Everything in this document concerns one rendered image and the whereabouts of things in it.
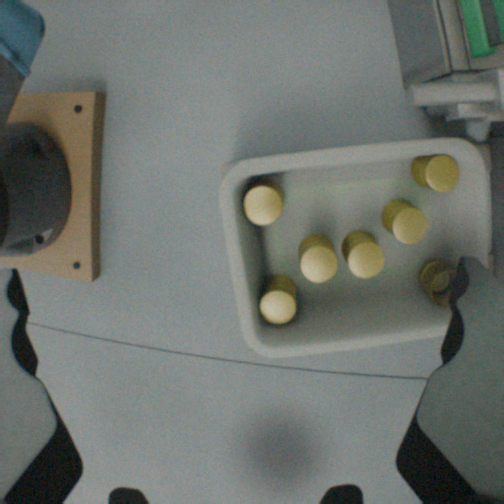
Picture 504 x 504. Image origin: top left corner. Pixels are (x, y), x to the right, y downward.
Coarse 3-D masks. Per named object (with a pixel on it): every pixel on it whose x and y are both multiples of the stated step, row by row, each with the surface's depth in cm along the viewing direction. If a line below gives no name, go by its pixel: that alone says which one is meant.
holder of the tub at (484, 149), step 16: (480, 144) 37; (496, 144) 36; (240, 160) 38; (496, 160) 36; (224, 176) 33; (496, 176) 37; (496, 192) 37; (496, 208) 38; (496, 224) 39; (496, 240) 39; (496, 256) 39; (496, 272) 40
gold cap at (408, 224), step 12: (396, 204) 37; (408, 204) 35; (384, 216) 38; (396, 216) 34; (408, 216) 34; (420, 216) 34; (396, 228) 35; (408, 228) 35; (420, 228) 34; (408, 240) 35; (420, 240) 35
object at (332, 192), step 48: (384, 144) 30; (432, 144) 30; (240, 192) 35; (288, 192) 39; (336, 192) 39; (384, 192) 38; (432, 192) 38; (480, 192) 30; (240, 240) 34; (288, 240) 40; (336, 240) 40; (384, 240) 39; (432, 240) 39; (480, 240) 32; (240, 288) 34; (336, 288) 41; (384, 288) 41; (288, 336) 37; (336, 336) 36; (384, 336) 35; (432, 336) 34
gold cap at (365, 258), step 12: (348, 240) 38; (360, 240) 36; (372, 240) 36; (348, 252) 36; (360, 252) 35; (372, 252) 35; (348, 264) 36; (360, 264) 36; (372, 264) 36; (360, 276) 36; (372, 276) 36
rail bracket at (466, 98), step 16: (464, 80) 23; (480, 80) 19; (496, 80) 17; (416, 96) 18; (432, 96) 18; (448, 96) 18; (464, 96) 18; (480, 96) 18; (496, 96) 18; (448, 112) 25; (464, 112) 23; (480, 112) 23; (496, 112) 18
